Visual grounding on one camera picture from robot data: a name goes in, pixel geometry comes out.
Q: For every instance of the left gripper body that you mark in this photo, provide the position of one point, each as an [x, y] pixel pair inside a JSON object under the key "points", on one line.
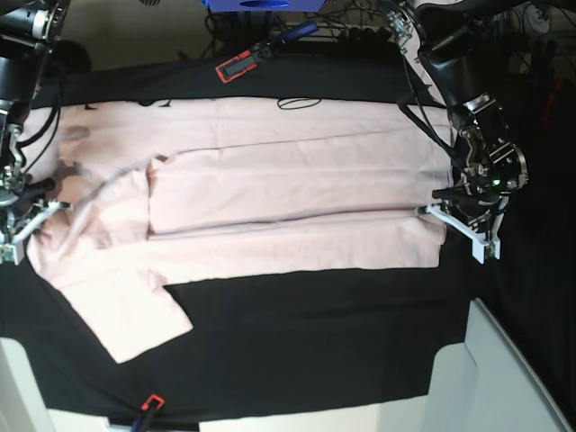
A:
{"points": [[480, 217]]}

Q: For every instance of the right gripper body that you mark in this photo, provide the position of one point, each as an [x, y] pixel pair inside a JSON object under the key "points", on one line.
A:
{"points": [[22, 214]]}

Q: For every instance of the pink T-shirt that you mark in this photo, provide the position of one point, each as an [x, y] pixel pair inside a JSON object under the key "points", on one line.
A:
{"points": [[192, 190]]}

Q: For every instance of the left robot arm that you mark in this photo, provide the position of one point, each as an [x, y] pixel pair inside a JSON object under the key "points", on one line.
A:
{"points": [[483, 87]]}

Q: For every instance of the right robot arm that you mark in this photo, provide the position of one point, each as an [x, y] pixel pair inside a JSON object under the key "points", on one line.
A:
{"points": [[30, 31]]}

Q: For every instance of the right orange blue clamp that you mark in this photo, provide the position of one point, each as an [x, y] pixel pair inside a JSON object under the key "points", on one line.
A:
{"points": [[550, 102]]}

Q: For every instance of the orange blue clamp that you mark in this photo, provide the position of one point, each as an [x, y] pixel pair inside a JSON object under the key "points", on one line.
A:
{"points": [[148, 410], [550, 102], [261, 52]]}

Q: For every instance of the black table cloth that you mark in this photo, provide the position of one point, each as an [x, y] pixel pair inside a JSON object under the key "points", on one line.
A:
{"points": [[280, 344]]}

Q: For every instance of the top orange blue clamp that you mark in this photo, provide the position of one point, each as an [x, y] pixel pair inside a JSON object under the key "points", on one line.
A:
{"points": [[261, 52]]}

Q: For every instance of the bottom orange blue clamp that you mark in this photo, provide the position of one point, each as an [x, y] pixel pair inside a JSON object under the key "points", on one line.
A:
{"points": [[148, 410]]}

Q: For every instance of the blue box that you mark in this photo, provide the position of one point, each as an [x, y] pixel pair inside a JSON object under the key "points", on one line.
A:
{"points": [[221, 6]]}

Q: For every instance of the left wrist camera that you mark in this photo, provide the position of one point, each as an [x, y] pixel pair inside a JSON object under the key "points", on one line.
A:
{"points": [[485, 250]]}

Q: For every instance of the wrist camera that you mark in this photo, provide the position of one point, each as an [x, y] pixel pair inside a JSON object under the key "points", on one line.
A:
{"points": [[12, 253], [485, 250]]}

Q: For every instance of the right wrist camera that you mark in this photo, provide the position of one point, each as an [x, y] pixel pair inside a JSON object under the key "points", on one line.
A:
{"points": [[12, 253]]}

